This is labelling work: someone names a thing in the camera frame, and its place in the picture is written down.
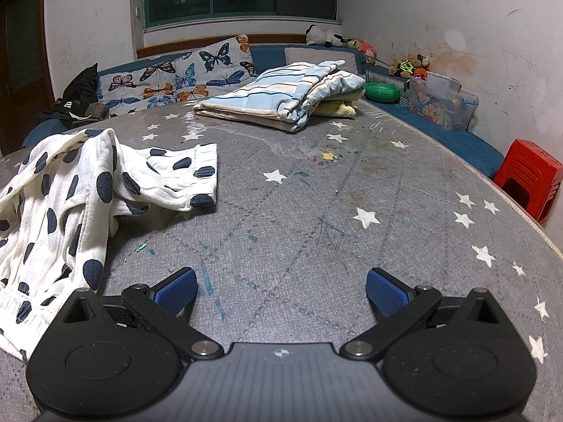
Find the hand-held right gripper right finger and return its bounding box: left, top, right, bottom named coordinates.
left=340, top=267, right=503, bottom=362

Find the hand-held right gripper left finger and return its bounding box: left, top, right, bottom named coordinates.
left=61, top=267, right=225, bottom=362

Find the white polka dot garment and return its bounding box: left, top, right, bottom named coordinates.
left=0, top=127, right=219, bottom=361

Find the red plastic stool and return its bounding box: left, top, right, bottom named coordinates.
left=492, top=139, right=563, bottom=229

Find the yellow folded cloth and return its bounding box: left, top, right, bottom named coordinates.
left=313, top=89, right=367, bottom=120

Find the clear plastic storage box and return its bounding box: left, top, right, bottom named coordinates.
left=407, top=72, right=480, bottom=132

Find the green round cushion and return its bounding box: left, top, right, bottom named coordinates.
left=365, top=81, right=402, bottom=103

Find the folded blue striped blanket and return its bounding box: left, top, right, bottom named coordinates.
left=194, top=59, right=367, bottom=133

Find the black bag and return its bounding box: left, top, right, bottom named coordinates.
left=37, top=63, right=110, bottom=124

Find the pile of colourful plush toys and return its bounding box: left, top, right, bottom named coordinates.
left=343, top=37, right=431, bottom=81

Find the white and black plush toy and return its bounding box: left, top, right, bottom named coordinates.
left=305, top=24, right=346, bottom=49

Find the dark wooden door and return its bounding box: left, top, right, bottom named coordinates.
left=0, top=0, right=56, bottom=155

